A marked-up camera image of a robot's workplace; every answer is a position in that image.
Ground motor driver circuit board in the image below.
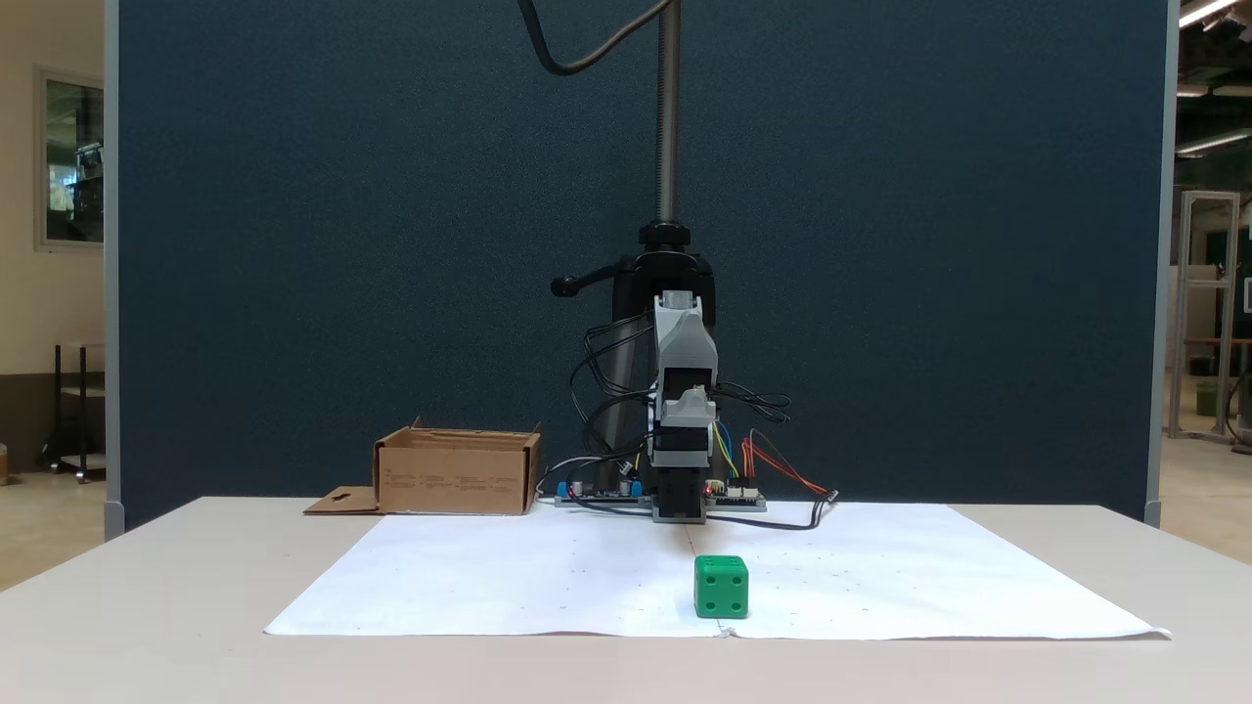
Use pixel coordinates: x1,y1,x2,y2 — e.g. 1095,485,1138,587
706,479,769,512

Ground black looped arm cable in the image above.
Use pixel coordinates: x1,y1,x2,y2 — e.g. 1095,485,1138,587
714,381,791,423
570,313,656,402

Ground long black arm cable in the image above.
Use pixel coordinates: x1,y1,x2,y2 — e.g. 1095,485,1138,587
582,391,651,462

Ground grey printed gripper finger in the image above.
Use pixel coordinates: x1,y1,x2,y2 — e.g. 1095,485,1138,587
657,386,712,428

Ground blue power converter board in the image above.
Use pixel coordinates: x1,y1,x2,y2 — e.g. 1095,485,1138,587
555,477,648,509

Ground green dice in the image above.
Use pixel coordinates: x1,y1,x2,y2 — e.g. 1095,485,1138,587
693,554,751,620

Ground white paper sheet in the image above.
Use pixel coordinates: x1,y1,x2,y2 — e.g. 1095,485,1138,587
264,502,1173,642

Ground grey power cable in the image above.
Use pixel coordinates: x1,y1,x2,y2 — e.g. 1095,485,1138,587
536,455,612,492

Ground thick black hanging cable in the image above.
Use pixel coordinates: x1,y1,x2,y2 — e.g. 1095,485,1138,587
516,0,678,77

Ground framed wall window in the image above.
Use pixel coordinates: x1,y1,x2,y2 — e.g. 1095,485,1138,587
34,66,106,253

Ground metal camera stand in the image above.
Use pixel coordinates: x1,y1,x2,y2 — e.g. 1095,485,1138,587
551,0,725,490

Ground dark blue partition panel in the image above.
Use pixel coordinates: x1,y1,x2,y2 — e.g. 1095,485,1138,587
105,0,1177,541

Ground black cable with connector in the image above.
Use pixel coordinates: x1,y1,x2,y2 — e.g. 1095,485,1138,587
704,492,839,532

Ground orange wire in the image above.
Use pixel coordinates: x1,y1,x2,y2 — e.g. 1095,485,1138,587
743,430,832,496

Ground brown cardboard box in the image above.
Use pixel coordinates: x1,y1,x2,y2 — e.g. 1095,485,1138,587
303,418,545,517

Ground black shelf cart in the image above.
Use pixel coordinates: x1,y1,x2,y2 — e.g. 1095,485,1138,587
41,342,106,483

